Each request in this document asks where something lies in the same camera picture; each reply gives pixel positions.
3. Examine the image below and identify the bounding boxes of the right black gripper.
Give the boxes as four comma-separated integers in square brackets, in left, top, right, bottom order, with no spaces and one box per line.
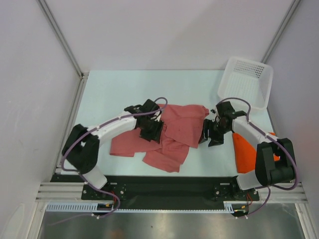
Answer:
[198,119,230,147]

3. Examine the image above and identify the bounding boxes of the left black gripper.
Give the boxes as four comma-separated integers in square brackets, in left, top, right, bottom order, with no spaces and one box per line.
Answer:
[139,117,163,143]

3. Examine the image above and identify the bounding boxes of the pink red t shirt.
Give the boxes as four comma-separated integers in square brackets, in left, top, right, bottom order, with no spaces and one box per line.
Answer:
[110,105,209,173]

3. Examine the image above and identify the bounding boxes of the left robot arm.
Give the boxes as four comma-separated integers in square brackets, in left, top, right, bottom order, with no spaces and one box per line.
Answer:
[60,97,168,199]

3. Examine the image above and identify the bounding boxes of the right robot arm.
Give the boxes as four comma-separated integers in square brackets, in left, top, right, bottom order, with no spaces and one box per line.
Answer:
[200,99,299,200]

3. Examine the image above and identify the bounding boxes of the folded orange t shirt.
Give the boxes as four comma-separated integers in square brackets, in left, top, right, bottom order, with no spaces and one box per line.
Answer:
[232,131,281,174]

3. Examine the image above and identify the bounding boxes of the white plastic basket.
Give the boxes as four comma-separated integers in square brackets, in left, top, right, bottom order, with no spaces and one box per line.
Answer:
[217,56,274,112]

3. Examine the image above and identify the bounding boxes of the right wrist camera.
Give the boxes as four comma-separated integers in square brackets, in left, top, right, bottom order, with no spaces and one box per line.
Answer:
[210,107,219,120]

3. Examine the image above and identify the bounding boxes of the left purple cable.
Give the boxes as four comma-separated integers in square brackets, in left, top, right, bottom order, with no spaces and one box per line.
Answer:
[48,96,169,226]

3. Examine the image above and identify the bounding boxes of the purple cable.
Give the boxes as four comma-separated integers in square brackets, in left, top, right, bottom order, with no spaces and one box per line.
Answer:
[48,96,169,226]
[214,97,299,220]

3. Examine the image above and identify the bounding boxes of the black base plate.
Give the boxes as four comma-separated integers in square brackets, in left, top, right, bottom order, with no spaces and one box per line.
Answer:
[49,174,292,211]

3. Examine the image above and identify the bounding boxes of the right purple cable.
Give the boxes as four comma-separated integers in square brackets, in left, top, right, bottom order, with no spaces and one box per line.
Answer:
[214,97,299,220]

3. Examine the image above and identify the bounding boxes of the white slotted cable duct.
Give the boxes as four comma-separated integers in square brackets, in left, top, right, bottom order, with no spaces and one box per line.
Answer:
[46,201,252,214]

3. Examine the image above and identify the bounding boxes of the left aluminium corner post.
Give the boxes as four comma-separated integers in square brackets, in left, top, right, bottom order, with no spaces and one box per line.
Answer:
[36,0,88,79]

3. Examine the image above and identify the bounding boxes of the aluminium corner post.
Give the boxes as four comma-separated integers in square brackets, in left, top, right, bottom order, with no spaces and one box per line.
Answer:
[36,0,88,79]
[261,0,303,64]

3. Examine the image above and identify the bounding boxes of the right aluminium corner post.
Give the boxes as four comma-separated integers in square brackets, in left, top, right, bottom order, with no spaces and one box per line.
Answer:
[261,0,303,64]

